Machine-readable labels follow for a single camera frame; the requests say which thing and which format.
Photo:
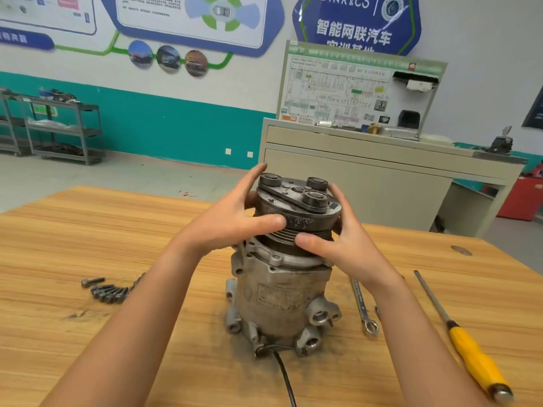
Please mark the person's left hand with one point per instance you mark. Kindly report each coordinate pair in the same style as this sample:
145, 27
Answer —
229, 220

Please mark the person's right hand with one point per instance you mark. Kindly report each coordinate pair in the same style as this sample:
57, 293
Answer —
348, 246

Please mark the silver combination wrench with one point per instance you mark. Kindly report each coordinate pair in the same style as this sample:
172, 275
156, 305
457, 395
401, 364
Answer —
363, 309

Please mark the grey metal compressor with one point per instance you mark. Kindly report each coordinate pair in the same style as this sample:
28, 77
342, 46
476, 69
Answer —
284, 267

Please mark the person's left forearm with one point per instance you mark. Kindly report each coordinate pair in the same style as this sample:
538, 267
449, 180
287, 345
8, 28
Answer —
110, 335

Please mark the person's right forearm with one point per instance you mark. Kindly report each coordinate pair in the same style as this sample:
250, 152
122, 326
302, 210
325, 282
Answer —
424, 351

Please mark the pile of grey bolts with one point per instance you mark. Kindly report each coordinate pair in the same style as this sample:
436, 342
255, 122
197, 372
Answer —
114, 292

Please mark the beige workbench cabinet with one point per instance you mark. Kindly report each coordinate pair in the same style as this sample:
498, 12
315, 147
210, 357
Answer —
382, 169

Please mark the dark round table grommet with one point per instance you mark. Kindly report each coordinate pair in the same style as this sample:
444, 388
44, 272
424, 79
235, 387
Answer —
461, 250

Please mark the white wiring display board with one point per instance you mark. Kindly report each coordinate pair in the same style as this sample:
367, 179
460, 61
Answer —
339, 89

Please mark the red cabinet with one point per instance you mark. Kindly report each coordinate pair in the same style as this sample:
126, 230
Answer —
522, 199

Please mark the small black device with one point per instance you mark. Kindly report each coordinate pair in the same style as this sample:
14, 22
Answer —
500, 144

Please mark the grey metal shelf cart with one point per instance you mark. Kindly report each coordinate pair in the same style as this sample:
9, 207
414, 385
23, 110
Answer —
12, 123
66, 131

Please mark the blue rounded infographic panel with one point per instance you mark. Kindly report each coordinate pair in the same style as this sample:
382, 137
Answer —
170, 17

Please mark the round photo wall decal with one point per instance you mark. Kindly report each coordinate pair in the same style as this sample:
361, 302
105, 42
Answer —
168, 58
197, 62
141, 54

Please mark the blue hexagon wall sign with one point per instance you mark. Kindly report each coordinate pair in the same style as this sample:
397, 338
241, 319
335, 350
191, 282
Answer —
356, 21

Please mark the dark wall poster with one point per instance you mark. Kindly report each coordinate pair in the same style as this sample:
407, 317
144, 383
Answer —
534, 110

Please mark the white infographic wall panel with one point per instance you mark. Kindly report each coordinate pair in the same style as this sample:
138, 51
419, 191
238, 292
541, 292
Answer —
42, 8

